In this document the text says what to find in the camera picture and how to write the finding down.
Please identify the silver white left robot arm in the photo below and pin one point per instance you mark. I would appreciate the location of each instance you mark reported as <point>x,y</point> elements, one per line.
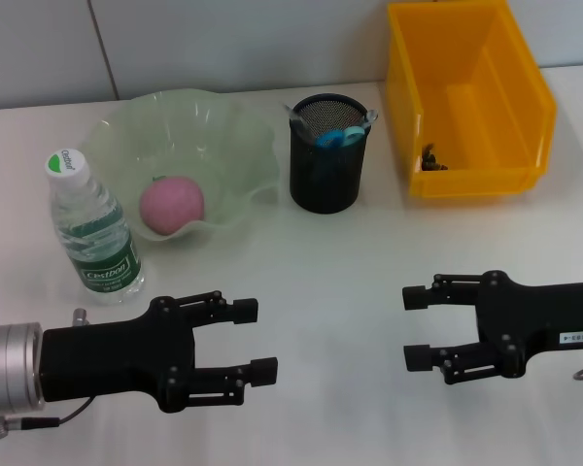
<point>10,366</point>

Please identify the pink peach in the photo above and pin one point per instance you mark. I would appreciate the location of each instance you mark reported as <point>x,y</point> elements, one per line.
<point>172,204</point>

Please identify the yellow plastic bin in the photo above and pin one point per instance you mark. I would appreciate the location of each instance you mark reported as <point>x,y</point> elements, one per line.
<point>466,58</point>

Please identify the blue scissors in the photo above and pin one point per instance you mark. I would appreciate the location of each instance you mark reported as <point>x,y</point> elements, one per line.
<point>330,139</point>

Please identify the silver left gripper connector stud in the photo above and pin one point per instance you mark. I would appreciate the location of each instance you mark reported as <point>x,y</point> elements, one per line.
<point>81,316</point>

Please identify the black mesh pen holder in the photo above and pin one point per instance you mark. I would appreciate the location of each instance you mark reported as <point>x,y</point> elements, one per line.
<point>330,189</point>

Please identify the dark green plastic wrapper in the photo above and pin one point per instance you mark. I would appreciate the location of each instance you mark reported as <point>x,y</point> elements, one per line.
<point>432,160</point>

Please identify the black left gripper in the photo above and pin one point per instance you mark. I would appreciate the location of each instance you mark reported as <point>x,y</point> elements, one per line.
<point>116,359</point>

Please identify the pale green wavy fruit plate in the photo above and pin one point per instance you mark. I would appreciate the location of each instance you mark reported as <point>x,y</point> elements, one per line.
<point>184,126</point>

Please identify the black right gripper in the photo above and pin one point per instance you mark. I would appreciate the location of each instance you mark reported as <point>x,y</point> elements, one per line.
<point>524,315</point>

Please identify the clear plastic ruler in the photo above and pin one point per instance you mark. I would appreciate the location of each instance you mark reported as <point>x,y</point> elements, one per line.
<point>298,121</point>

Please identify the clear water bottle green label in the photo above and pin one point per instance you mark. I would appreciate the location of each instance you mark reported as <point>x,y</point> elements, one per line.
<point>102,242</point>

